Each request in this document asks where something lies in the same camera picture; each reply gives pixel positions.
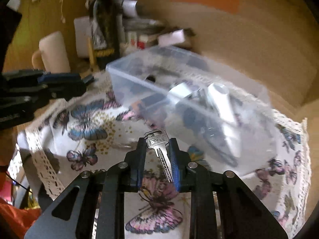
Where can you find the white charger plug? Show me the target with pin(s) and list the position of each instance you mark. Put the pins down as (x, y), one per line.
(182, 91)

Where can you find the cream ceramic mug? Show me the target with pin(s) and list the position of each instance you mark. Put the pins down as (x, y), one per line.
(51, 54)

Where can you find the dark wine bottle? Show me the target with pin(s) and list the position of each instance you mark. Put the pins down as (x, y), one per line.
(104, 35)

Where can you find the small pink white box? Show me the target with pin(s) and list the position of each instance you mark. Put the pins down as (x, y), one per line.
(181, 38)

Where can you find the white handheld beauty device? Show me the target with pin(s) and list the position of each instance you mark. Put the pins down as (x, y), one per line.
(219, 96)

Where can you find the clear plastic storage box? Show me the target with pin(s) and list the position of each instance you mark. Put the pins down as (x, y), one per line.
(189, 104)

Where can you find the silver door key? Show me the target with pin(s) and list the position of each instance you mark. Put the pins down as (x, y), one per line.
(157, 141)

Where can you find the butterfly print table cloth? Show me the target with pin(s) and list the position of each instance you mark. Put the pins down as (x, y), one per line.
(94, 131)

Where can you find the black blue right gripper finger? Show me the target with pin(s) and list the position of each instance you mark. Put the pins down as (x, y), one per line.
(222, 205)
(93, 204)

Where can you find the black yellow battery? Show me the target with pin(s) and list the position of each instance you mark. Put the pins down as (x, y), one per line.
(150, 107)

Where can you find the white paper note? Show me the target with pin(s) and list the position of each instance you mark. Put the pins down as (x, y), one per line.
(82, 33)

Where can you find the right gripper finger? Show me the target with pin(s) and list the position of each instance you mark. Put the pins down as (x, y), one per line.
(52, 75)
(66, 90)

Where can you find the stack of books papers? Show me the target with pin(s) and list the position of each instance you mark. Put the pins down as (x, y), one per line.
(136, 29)

